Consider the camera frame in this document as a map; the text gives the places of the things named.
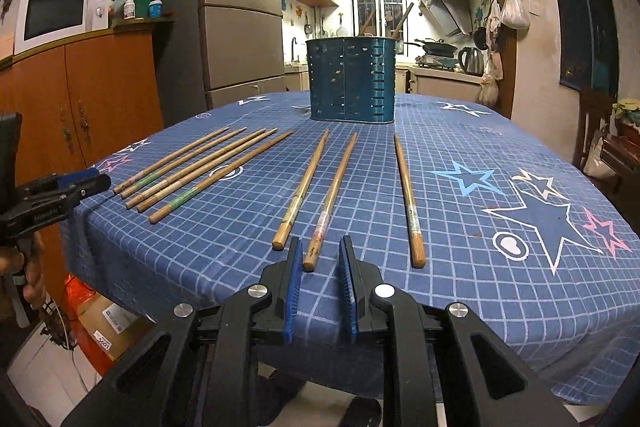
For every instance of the cardboard box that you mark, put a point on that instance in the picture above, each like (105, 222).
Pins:
(113, 328)

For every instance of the teal perforated utensil holder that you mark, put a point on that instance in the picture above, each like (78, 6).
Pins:
(352, 79)

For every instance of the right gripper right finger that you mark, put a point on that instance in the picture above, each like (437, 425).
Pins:
(434, 357)

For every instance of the white medicine bottle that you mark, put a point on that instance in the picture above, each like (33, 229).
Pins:
(129, 10)

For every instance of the wooden chair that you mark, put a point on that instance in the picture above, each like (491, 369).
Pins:
(594, 111)

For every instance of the dark window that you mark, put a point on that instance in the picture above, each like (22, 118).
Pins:
(589, 46)

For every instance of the white plastic bag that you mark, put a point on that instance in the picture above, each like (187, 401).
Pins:
(514, 15)

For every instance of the person left hand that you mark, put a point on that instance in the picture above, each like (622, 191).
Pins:
(14, 260)

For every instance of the black wok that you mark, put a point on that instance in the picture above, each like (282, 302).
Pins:
(434, 47)

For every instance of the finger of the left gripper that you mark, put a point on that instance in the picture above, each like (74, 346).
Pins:
(70, 197)
(75, 177)

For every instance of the dark wooden side table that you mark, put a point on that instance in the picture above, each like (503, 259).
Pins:
(622, 156)

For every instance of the kitchen window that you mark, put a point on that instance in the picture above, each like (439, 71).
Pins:
(387, 15)

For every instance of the white microwave oven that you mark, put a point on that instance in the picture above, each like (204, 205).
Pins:
(39, 22)

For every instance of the wooden chopstick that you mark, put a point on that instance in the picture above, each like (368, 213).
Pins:
(171, 183)
(366, 23)
(150, 190)
(398, 28)
(217, 176)
(287, 222)
(168, 158)
(312, 255)
(417, 250)
(201, 149)

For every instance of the electric kettle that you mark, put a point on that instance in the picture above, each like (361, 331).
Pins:
(471, 61)

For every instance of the blue star tablecloth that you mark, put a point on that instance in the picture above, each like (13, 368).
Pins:
(520, 236)

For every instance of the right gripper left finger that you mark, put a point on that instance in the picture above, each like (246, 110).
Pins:
(198, 367)

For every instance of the grey refrigerator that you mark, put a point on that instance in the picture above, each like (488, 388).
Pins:
(218, 52)

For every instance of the orange wooden cabinet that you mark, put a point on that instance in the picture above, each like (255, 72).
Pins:
(84, 98)

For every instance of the green container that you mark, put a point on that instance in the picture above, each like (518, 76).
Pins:
(141, 8)

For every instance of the range hood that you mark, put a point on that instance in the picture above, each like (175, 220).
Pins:
(451, 18)

